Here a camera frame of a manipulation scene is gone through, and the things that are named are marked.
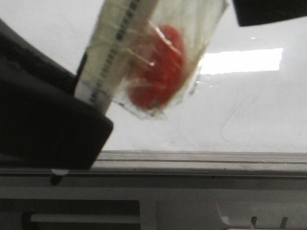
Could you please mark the red magnet taped to marker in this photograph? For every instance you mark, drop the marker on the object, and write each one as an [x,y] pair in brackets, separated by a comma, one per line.
[164,61]

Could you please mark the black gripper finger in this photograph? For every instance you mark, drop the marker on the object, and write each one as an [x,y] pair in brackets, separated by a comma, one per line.
[258,12]
[42,125]

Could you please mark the grey whiteboard tray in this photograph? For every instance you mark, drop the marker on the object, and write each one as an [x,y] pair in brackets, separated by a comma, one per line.
[159,190]

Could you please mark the white black whiteboard marker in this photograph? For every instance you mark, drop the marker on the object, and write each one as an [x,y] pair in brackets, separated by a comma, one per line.
[118,25]

